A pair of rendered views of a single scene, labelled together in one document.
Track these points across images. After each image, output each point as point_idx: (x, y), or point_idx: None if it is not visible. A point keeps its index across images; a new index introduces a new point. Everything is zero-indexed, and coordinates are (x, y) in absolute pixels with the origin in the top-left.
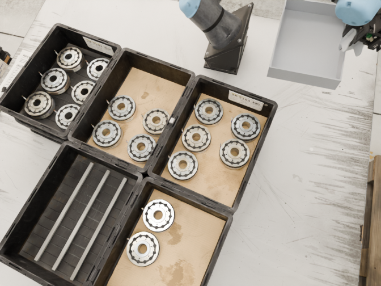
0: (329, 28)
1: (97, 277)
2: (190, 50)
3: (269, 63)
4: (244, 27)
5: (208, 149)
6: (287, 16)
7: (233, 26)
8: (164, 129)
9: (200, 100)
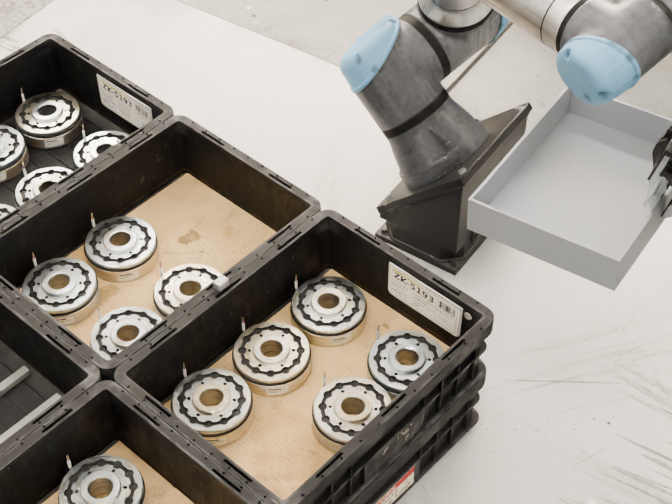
0: None
1: None
2: (356, 190)
3: (553, 270)
4: (486, 147)
5: (294, 393)
6: (567, 126)
7: (461, 139)
8: (195, 295)
9: None
